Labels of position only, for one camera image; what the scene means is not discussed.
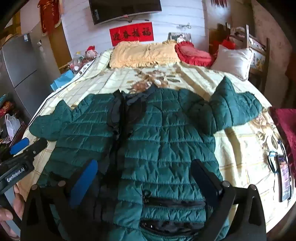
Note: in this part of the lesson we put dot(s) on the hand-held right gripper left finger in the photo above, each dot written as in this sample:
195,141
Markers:
83,183

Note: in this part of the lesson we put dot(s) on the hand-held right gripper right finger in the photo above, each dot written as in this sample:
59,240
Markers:
204,177

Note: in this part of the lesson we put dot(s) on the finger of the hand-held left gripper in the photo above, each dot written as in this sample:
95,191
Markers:
19,145
34,146

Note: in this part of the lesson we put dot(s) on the green puffer jacket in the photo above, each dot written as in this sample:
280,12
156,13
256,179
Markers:
161,139

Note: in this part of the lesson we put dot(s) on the red clothes pile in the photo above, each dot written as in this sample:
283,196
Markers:
225,44

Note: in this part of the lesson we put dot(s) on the person's left hand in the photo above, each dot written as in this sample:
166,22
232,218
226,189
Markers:
8,213

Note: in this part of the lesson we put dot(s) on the white plastic bag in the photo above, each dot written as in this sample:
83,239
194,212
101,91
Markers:
12,126

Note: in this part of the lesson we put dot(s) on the floral checked bed sheet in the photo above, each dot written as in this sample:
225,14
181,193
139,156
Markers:
235,148

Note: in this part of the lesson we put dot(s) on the blue bag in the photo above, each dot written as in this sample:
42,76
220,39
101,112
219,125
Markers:
63,80

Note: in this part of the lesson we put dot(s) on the grey refrigerator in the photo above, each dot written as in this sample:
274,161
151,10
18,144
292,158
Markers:
18,62

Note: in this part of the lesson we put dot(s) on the dark red cloth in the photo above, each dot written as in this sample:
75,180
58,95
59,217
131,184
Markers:
285,125

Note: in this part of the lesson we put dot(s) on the brown wooden door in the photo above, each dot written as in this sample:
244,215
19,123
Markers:
62,44

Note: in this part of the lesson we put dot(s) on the stuffed toy with red hat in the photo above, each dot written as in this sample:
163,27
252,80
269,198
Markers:
91,52

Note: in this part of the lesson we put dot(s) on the white pillow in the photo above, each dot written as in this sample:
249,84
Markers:
232,61

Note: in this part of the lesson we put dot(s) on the red ruffled pillow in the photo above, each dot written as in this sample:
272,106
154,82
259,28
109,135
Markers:
195,55

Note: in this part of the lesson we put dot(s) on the wooden chair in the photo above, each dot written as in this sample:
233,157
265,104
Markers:
261,62

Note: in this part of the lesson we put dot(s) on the yellow fringed pillow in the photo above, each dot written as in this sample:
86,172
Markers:
143,54

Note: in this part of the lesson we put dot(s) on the framed photo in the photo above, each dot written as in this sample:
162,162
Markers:
180,37

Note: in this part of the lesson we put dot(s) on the red hanging wall decoration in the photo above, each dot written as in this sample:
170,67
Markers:
49,16

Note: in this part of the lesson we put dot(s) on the red wall banner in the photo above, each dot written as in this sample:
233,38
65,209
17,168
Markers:
131,33

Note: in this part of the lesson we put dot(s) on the wall-mounted television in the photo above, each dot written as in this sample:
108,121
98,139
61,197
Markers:
124,9

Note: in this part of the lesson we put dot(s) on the red knot wall decoration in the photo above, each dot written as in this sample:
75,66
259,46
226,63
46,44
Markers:
218,2

